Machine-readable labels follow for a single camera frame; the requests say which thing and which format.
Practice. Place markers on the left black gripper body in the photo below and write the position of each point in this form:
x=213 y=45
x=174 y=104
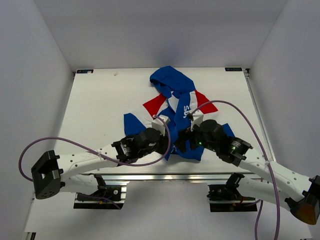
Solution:
x=159 y=146

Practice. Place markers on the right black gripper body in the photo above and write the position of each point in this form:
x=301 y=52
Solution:
x=199 y=140

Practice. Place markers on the blue white red jacket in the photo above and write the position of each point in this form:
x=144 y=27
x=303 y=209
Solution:
x=177 y=97

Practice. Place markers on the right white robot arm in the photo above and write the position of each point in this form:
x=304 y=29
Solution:
x=299 y=194

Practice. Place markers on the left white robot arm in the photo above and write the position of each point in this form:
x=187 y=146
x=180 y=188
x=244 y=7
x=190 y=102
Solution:
x=54 y=173

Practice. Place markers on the right blue corner label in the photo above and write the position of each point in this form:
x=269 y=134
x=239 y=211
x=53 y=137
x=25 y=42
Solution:
x=233 y=69

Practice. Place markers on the blue corner label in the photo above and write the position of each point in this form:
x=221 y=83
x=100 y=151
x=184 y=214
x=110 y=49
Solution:
x=84 y=71
x=233 y=69

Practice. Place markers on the left blue corner label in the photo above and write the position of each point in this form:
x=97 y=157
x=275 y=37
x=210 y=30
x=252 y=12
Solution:
x=84 y=71

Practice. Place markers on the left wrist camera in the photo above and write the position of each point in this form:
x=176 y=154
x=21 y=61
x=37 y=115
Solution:
x=157 y=123

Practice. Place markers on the aluminium table front rail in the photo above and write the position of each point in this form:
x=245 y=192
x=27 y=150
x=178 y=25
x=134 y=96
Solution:
x=168 y=177

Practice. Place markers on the aluminium table rail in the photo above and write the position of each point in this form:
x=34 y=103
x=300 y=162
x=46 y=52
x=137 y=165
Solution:
x=168 y=177
x=254 y=99

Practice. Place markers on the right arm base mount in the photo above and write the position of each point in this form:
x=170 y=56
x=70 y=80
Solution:
x=222 y=200

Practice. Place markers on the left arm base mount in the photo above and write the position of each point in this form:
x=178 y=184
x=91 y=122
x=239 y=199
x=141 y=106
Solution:
x=111 y=198

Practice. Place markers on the aluminium table right rail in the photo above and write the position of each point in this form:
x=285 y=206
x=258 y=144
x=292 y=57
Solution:
x=254 y=99

